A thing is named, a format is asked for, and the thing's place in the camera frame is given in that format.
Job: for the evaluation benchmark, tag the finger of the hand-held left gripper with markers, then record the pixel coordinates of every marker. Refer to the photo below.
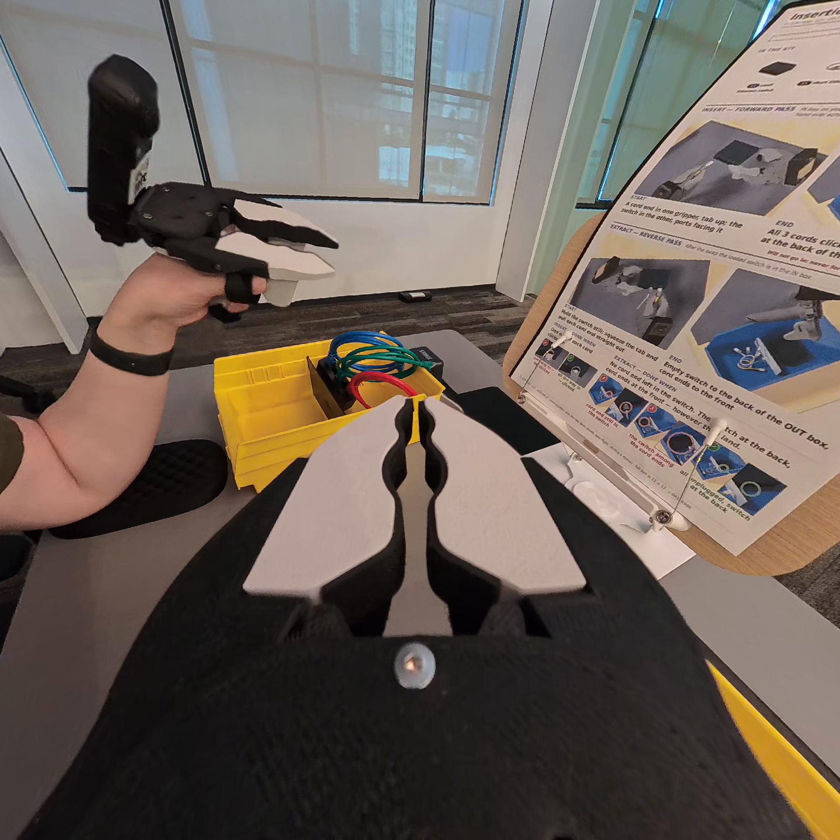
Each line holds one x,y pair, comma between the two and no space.
259,213
289,262

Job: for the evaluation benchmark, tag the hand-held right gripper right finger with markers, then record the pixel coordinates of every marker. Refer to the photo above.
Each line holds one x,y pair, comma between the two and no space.
499,518

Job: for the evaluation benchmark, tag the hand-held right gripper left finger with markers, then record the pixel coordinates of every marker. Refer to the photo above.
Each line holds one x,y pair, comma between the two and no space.
328,518

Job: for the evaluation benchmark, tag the black ethernet switch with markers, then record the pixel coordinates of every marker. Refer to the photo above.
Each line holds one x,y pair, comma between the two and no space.
338,390

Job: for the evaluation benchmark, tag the yellow plastic bin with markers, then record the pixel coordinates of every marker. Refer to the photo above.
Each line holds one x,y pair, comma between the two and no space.
262,400
781,768

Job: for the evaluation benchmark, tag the person's left forearm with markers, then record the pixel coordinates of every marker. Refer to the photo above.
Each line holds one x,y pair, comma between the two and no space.
72,439

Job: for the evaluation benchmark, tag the person's left hand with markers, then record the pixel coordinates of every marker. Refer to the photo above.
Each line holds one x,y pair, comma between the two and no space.
164,295

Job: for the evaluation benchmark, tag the white stand base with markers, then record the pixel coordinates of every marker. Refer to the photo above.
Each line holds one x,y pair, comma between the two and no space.
590,499

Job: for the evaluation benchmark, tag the large clear window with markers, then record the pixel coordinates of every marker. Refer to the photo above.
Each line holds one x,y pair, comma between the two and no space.
295,98

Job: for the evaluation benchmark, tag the black bin divider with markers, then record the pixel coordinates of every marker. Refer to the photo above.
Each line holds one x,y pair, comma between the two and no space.
315,394

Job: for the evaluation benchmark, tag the small black floor device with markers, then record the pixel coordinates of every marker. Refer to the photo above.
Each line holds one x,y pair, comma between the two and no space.
415,296

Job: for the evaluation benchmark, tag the small black box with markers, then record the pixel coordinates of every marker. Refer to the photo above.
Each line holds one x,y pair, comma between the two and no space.
430,359

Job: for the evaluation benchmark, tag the black foam pad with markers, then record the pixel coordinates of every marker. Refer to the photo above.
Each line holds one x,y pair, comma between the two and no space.
151,485

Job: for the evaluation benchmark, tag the black wristband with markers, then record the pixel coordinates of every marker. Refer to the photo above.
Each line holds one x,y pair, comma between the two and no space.
128,361

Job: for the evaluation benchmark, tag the black chair part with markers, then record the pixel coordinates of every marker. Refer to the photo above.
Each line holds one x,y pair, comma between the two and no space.
19,390

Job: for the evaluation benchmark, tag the instruction sheet on board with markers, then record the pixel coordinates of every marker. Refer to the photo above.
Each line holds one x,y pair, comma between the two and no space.
787,544

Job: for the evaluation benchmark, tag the instruction poster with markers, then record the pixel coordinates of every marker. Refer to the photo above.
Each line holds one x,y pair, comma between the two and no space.
722,295

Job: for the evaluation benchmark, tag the green tinted window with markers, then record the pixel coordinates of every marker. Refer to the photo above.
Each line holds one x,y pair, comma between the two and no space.
656,98

